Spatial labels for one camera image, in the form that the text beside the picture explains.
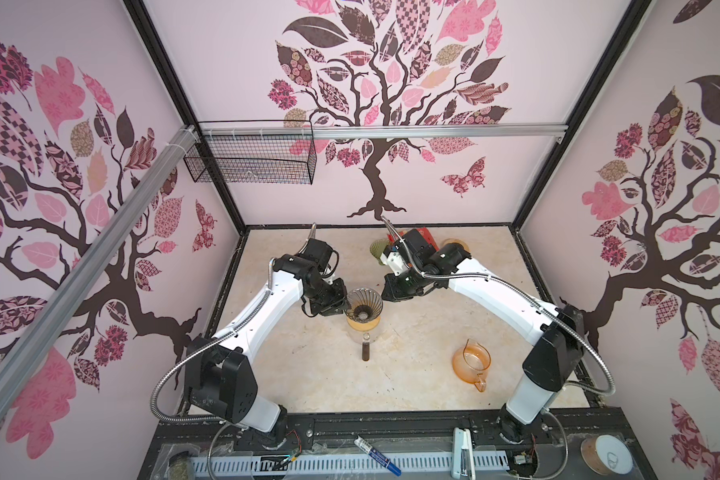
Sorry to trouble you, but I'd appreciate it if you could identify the clear glass carafe brown handle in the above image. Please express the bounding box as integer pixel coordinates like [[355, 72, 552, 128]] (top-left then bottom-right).
[[349, 327, 380, 362]]

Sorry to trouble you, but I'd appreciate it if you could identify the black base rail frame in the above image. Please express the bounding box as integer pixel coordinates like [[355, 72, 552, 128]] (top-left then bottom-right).
[[138, 407, 657, 479]]

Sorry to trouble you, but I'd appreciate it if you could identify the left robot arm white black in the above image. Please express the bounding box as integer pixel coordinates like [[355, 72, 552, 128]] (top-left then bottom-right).
[[184, 238, 347, 437]]

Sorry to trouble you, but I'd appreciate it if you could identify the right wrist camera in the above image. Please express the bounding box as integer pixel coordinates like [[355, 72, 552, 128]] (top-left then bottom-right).
[[379, 251, 408, 276]]

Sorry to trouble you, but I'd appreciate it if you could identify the brown tape roll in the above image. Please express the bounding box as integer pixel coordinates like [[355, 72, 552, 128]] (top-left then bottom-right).
[[580, 435, 634, 476]]

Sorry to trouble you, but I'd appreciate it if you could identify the blue white marker pen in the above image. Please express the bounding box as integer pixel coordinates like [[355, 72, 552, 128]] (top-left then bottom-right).
[[354, 436, 402, 477]]

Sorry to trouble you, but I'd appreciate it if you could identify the back aluminium rail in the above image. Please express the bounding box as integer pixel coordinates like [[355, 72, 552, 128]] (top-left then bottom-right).
[[201, 123, 568, 140]]

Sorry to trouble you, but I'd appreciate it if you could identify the green glass dripper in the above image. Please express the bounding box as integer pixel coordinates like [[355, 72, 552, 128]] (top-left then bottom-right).
[[369, 238, 390, 265]]

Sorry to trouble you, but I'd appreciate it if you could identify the aluminium rail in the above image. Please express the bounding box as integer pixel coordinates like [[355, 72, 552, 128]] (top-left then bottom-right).
[[0, 125, 199, 420], [201, 123, 568, 140]]

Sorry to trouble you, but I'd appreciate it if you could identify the red snack bag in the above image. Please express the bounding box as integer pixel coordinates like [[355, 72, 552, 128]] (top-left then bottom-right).
[[387, 227, 438, 250]]

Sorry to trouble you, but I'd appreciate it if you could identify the clear ribbed glass dripper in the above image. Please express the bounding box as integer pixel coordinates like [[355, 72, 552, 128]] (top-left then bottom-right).
[[344, 288, 383, 324]]

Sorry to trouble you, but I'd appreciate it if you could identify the white slotted cable duct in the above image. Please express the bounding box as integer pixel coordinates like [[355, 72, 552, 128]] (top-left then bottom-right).
[[190, 451, 510, 479]]

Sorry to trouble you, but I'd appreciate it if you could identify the black wire basket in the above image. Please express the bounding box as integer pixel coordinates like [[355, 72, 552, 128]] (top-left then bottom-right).
[[184, 120, 317, 185]]

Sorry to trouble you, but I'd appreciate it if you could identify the orange glass pitcher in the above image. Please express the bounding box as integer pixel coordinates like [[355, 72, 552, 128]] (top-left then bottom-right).
[[451, 339, 492, 392]]

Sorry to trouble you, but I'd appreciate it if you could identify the left aluminium rail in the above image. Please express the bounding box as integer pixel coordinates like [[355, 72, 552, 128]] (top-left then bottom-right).
[[0, 125, 199, 420]]

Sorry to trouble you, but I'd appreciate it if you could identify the right metal conduit cable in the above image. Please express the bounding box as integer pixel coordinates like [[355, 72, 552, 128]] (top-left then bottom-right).
[[379, 215, 617, 397]]

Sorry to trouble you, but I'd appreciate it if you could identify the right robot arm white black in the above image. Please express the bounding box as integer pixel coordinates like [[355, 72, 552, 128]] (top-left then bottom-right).
[[380, 230, 584, 444]]

